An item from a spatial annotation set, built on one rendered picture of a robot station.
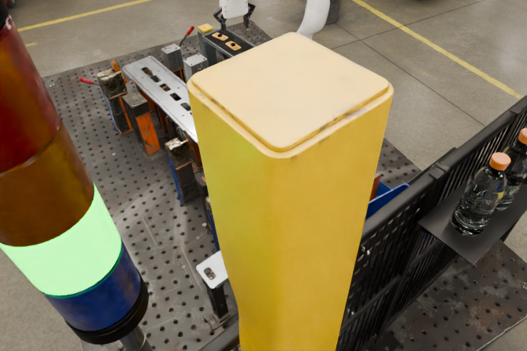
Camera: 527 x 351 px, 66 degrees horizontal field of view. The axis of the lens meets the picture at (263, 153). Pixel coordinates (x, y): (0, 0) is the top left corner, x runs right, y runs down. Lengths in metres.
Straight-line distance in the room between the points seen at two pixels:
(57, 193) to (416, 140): 3.15
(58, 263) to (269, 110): 0.17
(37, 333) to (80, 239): 2.36
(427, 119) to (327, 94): 3.31
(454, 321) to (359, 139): 1.46
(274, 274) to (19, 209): 0.17
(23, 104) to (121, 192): 1.82
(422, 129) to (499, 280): 1.83
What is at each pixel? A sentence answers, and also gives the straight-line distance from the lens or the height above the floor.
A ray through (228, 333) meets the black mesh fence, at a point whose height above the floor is 1.55.
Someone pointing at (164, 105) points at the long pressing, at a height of 1.00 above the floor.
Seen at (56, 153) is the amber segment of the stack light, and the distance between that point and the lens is 0.26.
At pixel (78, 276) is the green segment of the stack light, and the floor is 1.89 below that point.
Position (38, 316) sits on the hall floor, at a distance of 2.69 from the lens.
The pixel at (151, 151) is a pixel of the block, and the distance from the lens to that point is 2.14.
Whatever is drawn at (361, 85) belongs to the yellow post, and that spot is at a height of 2.00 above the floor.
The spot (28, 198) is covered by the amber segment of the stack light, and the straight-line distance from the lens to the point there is 0.26.
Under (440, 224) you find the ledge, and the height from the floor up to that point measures 1.43.
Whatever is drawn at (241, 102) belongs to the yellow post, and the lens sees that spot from 0.24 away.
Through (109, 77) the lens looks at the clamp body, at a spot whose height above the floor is 1.06.
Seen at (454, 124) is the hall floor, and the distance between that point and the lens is 3.57.
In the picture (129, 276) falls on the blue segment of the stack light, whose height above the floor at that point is 1.84.
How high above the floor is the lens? 2.14
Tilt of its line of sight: 44 degrees down
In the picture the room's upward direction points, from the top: 3 degrees counter-clockwise
